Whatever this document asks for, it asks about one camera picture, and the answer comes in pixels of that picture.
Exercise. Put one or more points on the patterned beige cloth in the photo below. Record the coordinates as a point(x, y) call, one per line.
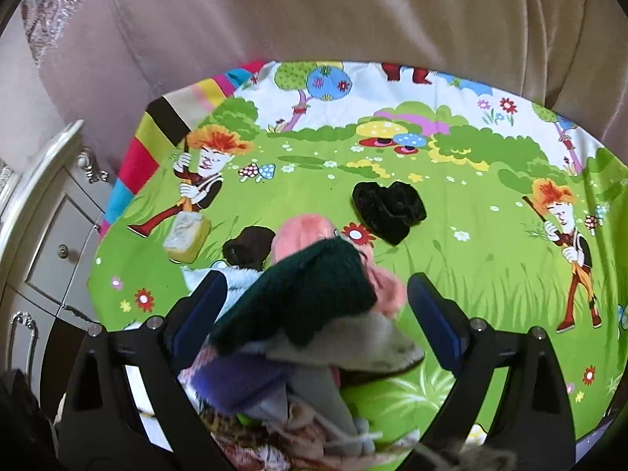
point(255, 446)

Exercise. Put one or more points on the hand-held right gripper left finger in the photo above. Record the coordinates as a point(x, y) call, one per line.
point(206, 304)

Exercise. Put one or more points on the beige curtain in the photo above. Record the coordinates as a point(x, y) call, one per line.
point(392, 10)

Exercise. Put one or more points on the cartoon printed blanket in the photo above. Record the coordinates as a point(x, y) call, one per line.
point(466, 279)

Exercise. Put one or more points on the pink knitted hat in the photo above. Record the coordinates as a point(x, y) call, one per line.
point(304, 235)

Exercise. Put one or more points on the dark green knitted hat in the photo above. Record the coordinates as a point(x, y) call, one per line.
point(304, 299)

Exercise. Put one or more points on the purple knitted cloth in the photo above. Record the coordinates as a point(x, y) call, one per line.
point(235, 378)

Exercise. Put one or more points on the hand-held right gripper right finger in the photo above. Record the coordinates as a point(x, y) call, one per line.
point(431, 314)

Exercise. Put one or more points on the dark brown fuzzy cloth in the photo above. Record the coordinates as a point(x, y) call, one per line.
point(248, 248)

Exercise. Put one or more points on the black velvet hat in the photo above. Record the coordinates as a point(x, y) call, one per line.
point(387, 211)

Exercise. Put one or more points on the light blue fluffy cloth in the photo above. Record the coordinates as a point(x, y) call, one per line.
point(240, 279)

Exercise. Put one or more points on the white carved nightstand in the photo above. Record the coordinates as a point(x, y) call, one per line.
point(54, 255)

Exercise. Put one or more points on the grey fuzzy cloth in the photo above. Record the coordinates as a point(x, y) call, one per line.
point(483, 458)

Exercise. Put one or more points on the white-grey fleece cloth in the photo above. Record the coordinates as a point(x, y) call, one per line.
point(363, 341)

